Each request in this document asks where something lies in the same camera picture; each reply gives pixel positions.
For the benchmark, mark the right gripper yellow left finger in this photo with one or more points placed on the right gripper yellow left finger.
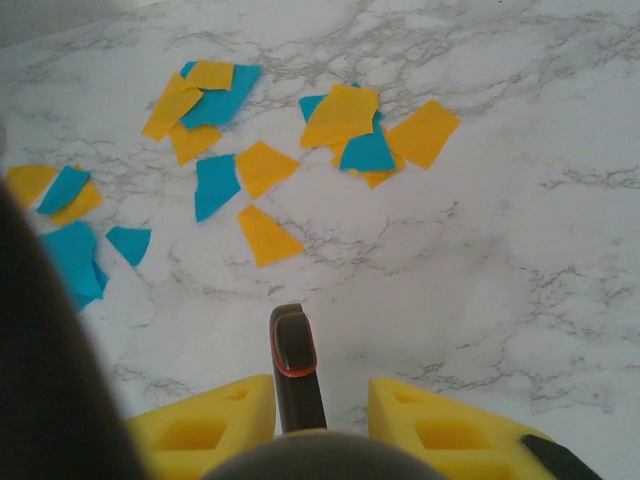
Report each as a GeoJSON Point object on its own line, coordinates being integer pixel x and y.
{"type": "Point", "coordinates": [200, 435]}

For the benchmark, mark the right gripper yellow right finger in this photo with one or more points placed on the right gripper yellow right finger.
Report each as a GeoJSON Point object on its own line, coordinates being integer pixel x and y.
{"type": "Point", "coordinates": [450, 435]}

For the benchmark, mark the cartoon face hand brush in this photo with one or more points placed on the cartoon face hand brush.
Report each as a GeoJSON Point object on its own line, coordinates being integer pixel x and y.
{"type": "Point", "coordinates": [295, 360]}

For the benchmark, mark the small blue paper scrap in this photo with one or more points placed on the small blue paper scrap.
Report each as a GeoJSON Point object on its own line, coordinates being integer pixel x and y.
{"type": "Point", "coordinates": [130, 242]}
{"type": "Point", "coordinates": [309, 106]}

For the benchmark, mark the orange paper scrap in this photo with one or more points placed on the orange paper scrap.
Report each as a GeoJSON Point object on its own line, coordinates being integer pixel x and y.
{"type": "Point", "coordinates": [170, 107]}
{"type": "Point", "coordinates": [372, 178]}
{"type": "Point", "coordinates": [25, 180]}
{"type": "Point", "coordinates": [270, 235]}
{"type": "Point", "coordinates": [340, 115]}
{"type": "Point", "coordinates": [84, 206]}
{"type": "Point", "coordinates": [265, 167]}
{"type": "Point", "coordinates": [192, 144]}
{"type": "Point", "coordinates": [210, 75]}
{"type": "Point", "coordinates": [425, 132]}

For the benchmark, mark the large blue paper scrap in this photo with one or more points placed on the large blue paper scrap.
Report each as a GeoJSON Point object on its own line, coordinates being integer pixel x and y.
{"type": "Point", "coordinates": [72, 257]}

